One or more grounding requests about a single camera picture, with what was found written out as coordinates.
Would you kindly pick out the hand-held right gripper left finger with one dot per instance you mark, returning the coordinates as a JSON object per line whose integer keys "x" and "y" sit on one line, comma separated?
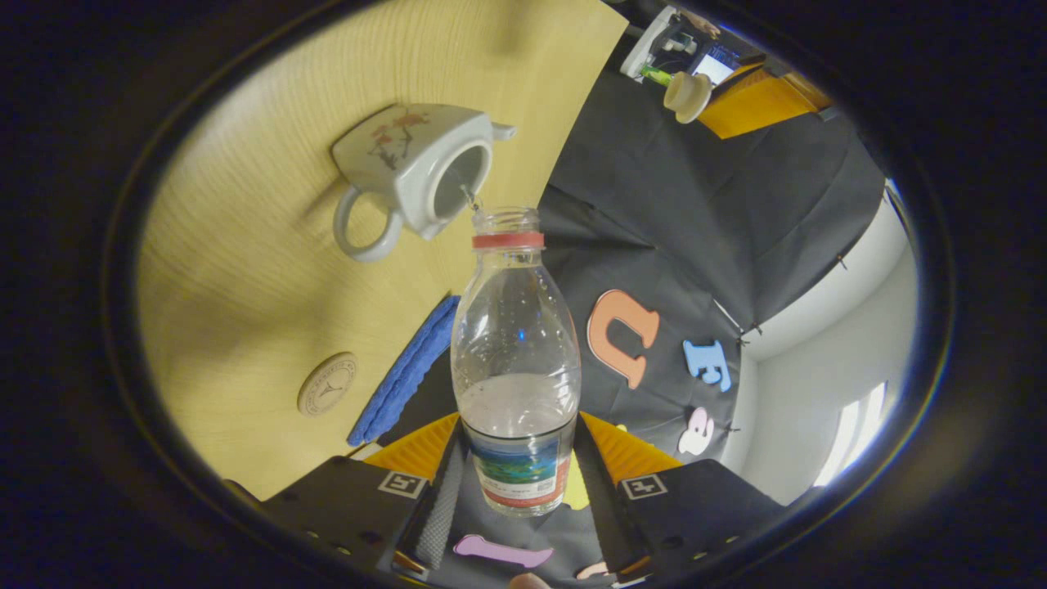
{"x": 438, "y": 507}

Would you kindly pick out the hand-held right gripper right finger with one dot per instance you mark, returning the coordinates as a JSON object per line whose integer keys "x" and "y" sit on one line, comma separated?
{"x": 605, "y": 523}

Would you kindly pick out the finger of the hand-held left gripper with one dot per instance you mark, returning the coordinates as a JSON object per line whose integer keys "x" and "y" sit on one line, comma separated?
{"x": 757, "y": 106}

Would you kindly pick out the round brown coaster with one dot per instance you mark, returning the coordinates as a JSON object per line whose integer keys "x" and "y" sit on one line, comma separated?
{"x": 327, "y": 384}

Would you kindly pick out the clear plastic water bottle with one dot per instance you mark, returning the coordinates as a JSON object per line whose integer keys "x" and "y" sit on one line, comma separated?
{"x": 515, "y": 343}

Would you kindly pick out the white ceramic teacup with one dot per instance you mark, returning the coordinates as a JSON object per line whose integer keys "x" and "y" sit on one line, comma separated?
{"x": 409, "y": 159}

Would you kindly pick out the green drink bottle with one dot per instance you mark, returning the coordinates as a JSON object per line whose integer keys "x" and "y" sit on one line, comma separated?
{"x": 654, "y": 74}

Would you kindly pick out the computer monitor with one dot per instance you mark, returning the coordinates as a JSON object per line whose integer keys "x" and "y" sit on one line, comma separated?
{"x": 718, "y": 64}

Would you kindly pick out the white side desk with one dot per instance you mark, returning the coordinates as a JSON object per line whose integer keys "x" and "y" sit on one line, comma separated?
{"x": 646, "y": 41}

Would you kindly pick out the folded blue towel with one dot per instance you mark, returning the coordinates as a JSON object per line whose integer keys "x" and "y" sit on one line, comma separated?
{"x": 405, "y": 372}

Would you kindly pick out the ceiling light panel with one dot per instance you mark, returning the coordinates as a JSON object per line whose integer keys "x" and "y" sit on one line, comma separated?
{"x": 855, "y": 433}

